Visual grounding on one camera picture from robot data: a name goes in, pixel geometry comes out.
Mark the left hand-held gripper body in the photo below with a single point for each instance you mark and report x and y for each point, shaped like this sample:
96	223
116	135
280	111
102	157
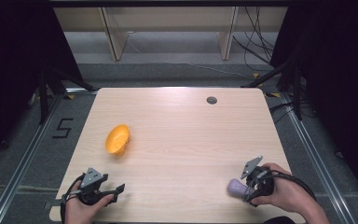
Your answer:
90	182

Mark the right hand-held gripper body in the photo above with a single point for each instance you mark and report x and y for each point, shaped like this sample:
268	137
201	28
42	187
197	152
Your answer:
262	183

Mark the light purple plastic toy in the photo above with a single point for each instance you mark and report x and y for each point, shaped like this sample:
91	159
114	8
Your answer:
236	187

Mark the person's right hand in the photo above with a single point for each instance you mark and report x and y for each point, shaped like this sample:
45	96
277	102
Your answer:
287	191

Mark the person's left hand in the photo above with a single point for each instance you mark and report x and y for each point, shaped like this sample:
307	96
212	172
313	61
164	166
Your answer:
77	213

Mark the person's dark clothing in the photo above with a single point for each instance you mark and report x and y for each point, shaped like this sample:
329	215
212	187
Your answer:
278	220

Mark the orange plastic bowl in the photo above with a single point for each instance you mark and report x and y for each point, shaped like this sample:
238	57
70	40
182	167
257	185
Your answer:
117	140

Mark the grey round table grommet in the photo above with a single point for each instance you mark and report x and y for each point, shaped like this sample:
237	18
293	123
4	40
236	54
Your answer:
211	100

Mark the black tripod stand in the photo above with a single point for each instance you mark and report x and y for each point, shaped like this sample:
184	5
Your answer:
293	84
45	93

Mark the black curtain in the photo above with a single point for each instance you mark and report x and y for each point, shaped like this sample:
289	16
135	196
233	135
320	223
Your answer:
338	77
9	62

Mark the white desk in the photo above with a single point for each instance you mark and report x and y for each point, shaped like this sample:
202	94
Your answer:
167	18

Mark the metal floor rail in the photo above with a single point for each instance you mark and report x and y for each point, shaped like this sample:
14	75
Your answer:
21	168
317	158

